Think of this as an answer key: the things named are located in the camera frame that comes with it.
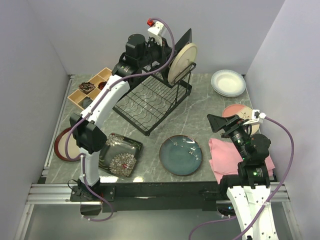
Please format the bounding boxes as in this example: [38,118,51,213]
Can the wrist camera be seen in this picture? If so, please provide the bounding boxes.
[243,109,267,126]
[147,18,167,43]

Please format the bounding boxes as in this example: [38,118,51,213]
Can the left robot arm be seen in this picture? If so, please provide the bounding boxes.
[65,32,175,201]

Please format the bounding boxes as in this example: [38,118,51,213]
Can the black square floral plate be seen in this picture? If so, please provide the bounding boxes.
[99,133,143,178]

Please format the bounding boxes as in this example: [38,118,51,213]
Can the round red rimmed plate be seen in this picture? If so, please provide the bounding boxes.
[54,127,80,162]

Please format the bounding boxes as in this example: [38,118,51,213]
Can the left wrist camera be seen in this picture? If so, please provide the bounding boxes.
[147,18,167,43]

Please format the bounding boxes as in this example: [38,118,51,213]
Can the pink cloth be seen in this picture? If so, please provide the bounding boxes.
[208,137,276,185]

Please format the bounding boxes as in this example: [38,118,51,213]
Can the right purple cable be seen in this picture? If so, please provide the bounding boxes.
[187,116,295,240]

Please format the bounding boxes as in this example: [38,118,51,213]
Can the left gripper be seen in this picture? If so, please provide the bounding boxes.
[138,35,178,68]

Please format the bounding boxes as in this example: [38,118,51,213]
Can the brown beaded bundle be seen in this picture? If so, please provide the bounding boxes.
[78,81,96,95]

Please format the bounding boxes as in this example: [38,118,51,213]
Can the purple cable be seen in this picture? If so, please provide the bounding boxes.
[187,116,295,240]
[65,17,175,223]

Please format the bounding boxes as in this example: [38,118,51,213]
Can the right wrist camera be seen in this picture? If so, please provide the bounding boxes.
[243,109,267,126]

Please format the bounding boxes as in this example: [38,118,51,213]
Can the grey cloth piece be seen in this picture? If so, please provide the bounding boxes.
[81,97,93,109]

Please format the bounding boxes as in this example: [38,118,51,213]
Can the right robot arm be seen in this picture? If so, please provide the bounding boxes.
[207,114,279,240]

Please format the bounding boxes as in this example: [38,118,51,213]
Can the white fluted plate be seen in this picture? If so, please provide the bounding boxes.
[212,85,245,98]

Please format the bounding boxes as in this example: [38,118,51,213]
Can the cream round plate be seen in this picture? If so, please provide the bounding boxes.
[210,69,246,89]

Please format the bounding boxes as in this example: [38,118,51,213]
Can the beige front plate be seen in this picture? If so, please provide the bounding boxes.
[167,43,198,84]

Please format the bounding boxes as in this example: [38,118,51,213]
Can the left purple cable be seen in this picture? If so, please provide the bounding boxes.
[65,17,175,223]

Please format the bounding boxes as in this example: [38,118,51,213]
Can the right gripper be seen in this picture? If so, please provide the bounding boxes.
[206,113,250,160]

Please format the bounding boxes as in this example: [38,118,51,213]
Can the pink and cream plate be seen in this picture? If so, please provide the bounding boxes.
[221,104,253,120]

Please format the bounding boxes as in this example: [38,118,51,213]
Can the black base bar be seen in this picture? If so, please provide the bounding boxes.
[70,181,235,217]

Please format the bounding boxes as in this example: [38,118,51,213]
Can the black wire dish rack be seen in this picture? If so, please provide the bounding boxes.
[113,62,197,136]

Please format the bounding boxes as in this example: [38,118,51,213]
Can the wooden compartment tray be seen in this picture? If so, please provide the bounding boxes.
[67,67,112,110]

